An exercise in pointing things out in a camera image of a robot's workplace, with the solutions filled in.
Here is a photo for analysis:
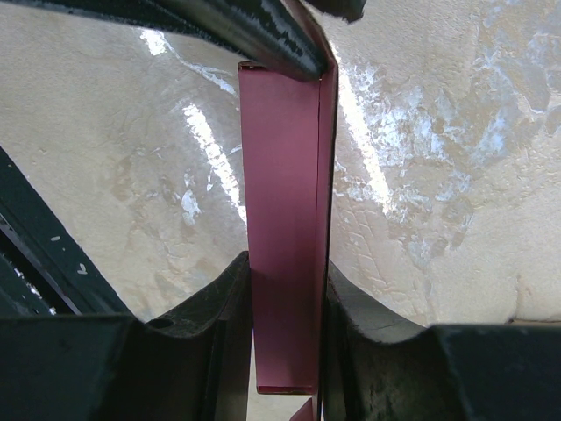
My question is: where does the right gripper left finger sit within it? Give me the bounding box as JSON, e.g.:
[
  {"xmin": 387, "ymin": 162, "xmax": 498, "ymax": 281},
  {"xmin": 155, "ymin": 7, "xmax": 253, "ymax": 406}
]
[{"xmin": 1, "ymin": 253, "xmax": 252, "ymax": 420}]

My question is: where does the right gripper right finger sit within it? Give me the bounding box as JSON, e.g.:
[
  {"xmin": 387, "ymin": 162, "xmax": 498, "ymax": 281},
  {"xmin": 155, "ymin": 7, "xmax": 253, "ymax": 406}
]
[{"xmin": 322, "ymin": 266, "xmax": 560, "ymax": 420}]

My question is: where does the pink paper box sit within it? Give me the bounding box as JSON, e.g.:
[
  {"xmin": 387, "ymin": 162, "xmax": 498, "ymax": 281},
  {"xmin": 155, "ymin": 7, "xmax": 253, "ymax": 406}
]
[{"xmin": 238, "ymin": 0, "xmax": 341, "ymax": 421}]

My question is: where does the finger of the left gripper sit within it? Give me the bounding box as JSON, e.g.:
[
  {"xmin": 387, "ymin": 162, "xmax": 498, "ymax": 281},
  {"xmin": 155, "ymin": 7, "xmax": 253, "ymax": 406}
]
[
  {"xmin": 307, "ymin": 0, "xmax": 366, "ymax": 22},
  {"xmin": 16, "ymin": 0, "xmax": 328, "ymax": 81}
]

